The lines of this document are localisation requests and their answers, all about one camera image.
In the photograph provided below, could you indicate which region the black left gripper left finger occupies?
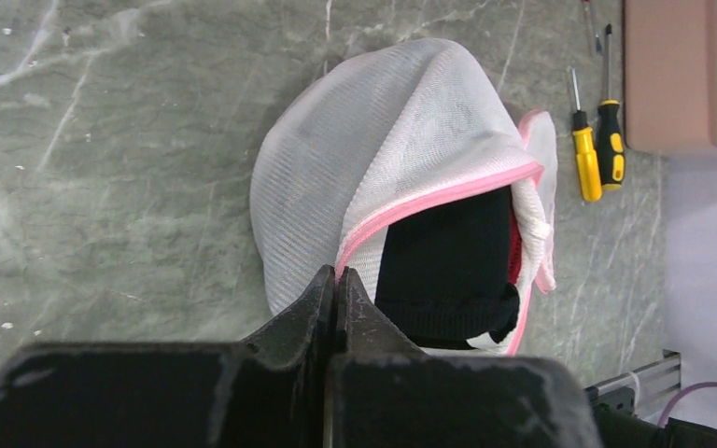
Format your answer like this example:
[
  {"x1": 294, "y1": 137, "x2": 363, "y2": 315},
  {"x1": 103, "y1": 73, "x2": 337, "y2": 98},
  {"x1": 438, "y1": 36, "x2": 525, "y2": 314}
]
[{"x1": 0, "y1": 266, "x2": 335, "y2": 447}]

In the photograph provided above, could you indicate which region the translucent pink storage box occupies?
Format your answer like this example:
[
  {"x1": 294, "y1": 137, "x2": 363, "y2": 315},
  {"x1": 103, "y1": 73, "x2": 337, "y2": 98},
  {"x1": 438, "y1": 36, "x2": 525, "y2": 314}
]
[{"x1": 623, "y1": 0, "x2": 717, "y2": 155}]

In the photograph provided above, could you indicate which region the black yellow screwdriver on table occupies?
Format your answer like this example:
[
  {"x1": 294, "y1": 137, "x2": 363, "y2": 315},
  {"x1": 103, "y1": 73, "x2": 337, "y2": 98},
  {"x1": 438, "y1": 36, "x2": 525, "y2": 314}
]
[{"x1": 596, "y1": 23, "x2": 626, "y2": 191}]

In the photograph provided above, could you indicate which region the black bra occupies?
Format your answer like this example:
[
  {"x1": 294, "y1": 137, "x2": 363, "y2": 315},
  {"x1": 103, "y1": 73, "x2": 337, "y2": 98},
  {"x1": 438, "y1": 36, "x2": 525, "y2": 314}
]
[{"x1": 374, "y1": 187, "x2": 520, "y2": 350}]

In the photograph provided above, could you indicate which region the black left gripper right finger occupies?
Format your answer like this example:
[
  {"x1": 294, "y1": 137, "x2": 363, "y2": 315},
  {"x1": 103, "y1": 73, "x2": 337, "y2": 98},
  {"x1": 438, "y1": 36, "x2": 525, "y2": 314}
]
[{"x1": 327, "y1": 269, "x2": 601, "y2": 447}]

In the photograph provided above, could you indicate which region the small yellow black screwdriver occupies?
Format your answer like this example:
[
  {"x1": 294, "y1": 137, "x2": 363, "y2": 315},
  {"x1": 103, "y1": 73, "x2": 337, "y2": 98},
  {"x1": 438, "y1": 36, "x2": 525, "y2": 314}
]
[{"x1": 569, "y1": 67, "x2": 602, "y2": 202}]

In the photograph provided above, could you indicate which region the blue red screwdriver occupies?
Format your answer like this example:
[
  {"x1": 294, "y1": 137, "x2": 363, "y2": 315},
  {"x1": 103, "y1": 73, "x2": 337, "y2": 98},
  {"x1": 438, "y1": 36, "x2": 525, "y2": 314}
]
[{"x1": 582, "y1": 0, "x2": 603, "y2": 54}]

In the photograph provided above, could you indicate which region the white mesh pink-zip laundry bag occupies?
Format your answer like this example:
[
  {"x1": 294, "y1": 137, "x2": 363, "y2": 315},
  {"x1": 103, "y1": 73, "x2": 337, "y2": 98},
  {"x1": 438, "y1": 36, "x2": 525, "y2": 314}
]
[{"x1": 249, "y1": 38, "x2": 558, "y2": 356}]

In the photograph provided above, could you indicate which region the red bra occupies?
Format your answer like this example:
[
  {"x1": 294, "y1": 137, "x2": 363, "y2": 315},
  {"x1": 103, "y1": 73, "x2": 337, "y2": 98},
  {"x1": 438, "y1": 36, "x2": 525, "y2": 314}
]
[{"x1": 508, "y1": 209, "x2": 523, "y2": 284}]

